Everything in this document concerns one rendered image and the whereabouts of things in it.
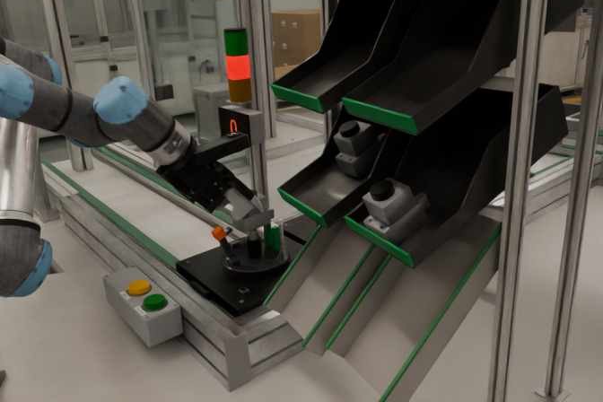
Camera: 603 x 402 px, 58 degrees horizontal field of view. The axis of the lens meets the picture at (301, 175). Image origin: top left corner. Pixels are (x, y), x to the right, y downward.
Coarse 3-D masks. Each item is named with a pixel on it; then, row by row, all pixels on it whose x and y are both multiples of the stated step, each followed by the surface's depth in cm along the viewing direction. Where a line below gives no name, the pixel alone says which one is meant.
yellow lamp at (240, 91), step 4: (228, 80) 120; (232, 80) 119; (236, 80) 118; (240, 80) 118; (244, 80) 119; (248, 80) 119; (232, 84) 119; (236, 84) 119; (240, 84) 119; (244, 84) 119; (248, 84) 120; (232, 88) 119; (236, 88) 119; (240, 88) 119; (244, 88) 119; (248, 88) 120; (232, 92) 120; (236, 92) 119; (240, 92) 119; (244, 92) 120; (248, 92) 120; (232, 96) 120; (236, 96) 120; (240, 96) 120; (244, 96) 120; (248, 96) 120; (232, 100) 120; (236, 100) 120; (240, 100) 120; (244, 100) 120; (248, 100) 121
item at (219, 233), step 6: (216, 228) 104; (222, 228) 103; (228, 228) 105; (216, 234) 102; (222, 234) 103; (222, 240) 104; (222, 246) 105; (228, 246) 105; (228, 252) 105; (234, 258) 106
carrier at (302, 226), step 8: (304, 216) 132; (288, 224) 128; (296, 224) 128; (304, 224) 127; (312, 224) 127; (288, 232) 124; (296, 232) 124; (304, 232) 123; (312, 232) 123; (296, 240) 122; (304, 240) 120
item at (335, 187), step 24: (336, 120) 86; (360, 120) 88; (384, 144) 75; (312, 168) 86; (336, 168) 85; (384, 168) 76; (288, 192) 85; (312, 192) 83; (336, 192) 80; (360, 192) 75; (312, 216) 76; (336, 216) 75
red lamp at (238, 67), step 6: (228, 60) 118; (234, 60) 117; (240, 60) 117; (246, 60) 118; (228, 66) 118; (234, 66) 117; (240, 66) 117; (246, 66) 118; (228, 72) 119; (234, 72) 118; (240, 72) 118; (246, 72) 119; (228, 78) 120; (234, 78) 118; (240, 78) 118; (246, 78) 119
